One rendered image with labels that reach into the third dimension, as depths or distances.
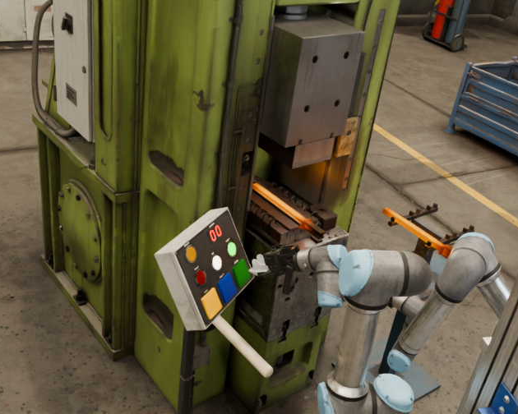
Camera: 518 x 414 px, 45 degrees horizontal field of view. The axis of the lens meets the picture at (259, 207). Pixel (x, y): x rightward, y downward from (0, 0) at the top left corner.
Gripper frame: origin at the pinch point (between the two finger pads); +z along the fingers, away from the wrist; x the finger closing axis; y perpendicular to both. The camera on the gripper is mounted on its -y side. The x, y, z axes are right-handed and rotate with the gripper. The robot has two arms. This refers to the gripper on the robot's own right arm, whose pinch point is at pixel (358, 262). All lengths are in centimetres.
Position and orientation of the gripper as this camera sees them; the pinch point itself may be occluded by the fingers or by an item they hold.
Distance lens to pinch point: 238.4
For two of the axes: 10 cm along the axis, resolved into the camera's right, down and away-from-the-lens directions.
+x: 7.8, -2.3, 5.8
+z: -6.1, -4.6, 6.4
